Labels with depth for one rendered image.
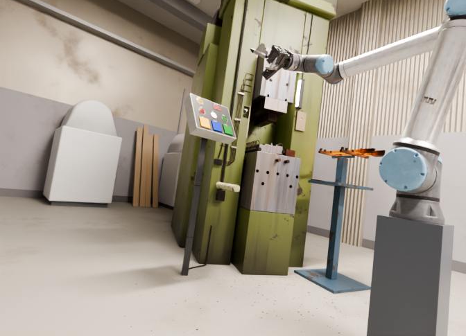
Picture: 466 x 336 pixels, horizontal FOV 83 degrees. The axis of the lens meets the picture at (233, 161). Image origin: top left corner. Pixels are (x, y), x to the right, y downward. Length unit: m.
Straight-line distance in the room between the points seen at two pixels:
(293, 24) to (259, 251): 1.97
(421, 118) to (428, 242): 0.45
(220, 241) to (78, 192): 2.80
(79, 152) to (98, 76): 1.68
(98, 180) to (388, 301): 4.01
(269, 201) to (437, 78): 1.30
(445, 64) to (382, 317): 0.97
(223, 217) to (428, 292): 1.38
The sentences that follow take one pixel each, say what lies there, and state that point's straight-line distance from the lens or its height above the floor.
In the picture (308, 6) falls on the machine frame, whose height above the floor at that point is 2.30.
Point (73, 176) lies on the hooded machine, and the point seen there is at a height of 0.44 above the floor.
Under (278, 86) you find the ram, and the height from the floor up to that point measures 1.47.
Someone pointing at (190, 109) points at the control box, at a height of 1.09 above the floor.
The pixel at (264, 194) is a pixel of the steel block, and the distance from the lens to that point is 2.01.
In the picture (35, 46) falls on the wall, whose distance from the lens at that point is 5.47.
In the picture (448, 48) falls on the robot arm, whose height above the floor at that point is 1.21.
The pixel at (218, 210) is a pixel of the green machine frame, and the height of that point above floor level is 0.42.
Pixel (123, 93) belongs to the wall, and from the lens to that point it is 5.59.
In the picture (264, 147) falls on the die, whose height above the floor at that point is 0.96.
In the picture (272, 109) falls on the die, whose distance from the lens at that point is 2.15.
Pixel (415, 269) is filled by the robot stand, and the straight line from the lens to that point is 1.25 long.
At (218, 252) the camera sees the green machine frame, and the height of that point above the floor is 0.10.
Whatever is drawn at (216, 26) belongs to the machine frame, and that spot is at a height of 2.30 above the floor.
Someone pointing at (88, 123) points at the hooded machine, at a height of 1.24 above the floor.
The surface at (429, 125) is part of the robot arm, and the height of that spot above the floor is 0.94.
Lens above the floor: 0.65
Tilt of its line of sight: 5 degrees up
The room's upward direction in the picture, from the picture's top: 8 degrees clockwise
